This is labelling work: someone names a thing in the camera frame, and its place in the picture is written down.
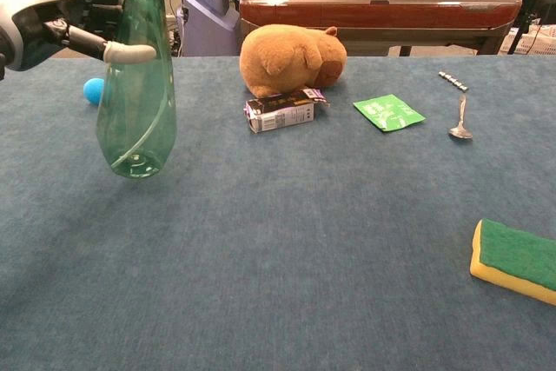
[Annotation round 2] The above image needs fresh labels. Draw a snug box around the blue foam ball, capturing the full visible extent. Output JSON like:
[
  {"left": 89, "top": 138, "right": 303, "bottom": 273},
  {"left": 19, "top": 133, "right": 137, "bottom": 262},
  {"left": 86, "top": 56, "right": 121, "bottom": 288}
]
[{"left": 83, "top": 77, "right": 106, "bottom": 106}]

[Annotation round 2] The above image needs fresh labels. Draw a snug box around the brown mahjong table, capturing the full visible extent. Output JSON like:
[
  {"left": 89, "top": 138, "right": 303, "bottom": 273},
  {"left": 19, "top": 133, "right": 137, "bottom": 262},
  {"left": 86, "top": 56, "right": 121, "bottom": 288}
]
[{"left": 239, "top": 0, "right": 523, "bottom": 57}]

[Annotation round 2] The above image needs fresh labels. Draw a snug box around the green transparent spray bottle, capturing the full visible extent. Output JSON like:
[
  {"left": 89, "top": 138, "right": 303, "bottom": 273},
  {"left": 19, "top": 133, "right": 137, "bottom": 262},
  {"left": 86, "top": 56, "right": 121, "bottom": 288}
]
[{"left": 96, "top": 0, "right": 178, "bottom": 180}]

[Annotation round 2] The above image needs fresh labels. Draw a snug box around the silver metal spoon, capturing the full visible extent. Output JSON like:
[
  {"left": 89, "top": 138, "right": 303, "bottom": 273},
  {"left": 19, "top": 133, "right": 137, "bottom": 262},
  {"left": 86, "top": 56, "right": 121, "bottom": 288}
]
[{"left": 448, "top": 94, "right": 473, "bottom": 141}]

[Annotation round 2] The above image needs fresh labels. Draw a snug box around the brown capybara plush toy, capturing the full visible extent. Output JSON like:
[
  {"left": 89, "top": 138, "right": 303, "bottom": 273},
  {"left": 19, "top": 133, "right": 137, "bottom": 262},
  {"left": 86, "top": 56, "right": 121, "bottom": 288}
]
[{"left": 239, "top": 23, "right": 348, "bottom": 99}]

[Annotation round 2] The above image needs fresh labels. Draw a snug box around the white plastic crate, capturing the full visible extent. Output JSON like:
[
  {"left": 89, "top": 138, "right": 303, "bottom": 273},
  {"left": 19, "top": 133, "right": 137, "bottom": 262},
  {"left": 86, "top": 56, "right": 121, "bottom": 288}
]
[{"left": 499, "top": 23, "right": 556, "bottom": 56}]

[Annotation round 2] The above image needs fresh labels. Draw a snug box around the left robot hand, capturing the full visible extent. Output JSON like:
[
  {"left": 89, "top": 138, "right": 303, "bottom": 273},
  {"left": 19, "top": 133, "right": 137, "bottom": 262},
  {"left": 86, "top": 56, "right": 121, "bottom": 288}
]
[{"left": 0, "top": 0, "right": 157, "bottom": 82}]

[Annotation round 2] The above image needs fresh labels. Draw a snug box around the lavender robot base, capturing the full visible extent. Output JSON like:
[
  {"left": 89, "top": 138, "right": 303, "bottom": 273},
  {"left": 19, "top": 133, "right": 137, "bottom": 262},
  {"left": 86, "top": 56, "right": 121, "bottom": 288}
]
[{"left": 176, "top": 0, "right": 242, "bottom": 57}]

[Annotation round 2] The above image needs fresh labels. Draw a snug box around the purple black drink carton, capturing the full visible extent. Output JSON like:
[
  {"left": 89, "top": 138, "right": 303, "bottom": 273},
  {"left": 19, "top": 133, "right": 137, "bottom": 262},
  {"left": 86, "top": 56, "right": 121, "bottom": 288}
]
[{"left": 244, "top": 88, "right": 330, "bottom": 134}]

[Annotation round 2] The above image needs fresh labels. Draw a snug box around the yellow green scrub sponge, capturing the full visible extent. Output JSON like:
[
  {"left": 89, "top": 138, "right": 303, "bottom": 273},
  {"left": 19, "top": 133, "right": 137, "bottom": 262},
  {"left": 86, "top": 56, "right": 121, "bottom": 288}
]
[{"left": 469, "top": 218, "right": 556, "bottom": 306}]

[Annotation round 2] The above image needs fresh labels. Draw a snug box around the green foil sachet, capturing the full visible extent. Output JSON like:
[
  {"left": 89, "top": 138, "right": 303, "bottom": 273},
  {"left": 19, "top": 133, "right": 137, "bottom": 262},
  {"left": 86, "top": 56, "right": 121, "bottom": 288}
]
[{"left": 353, "top": 94, "right": 427, "bottom": 133}]

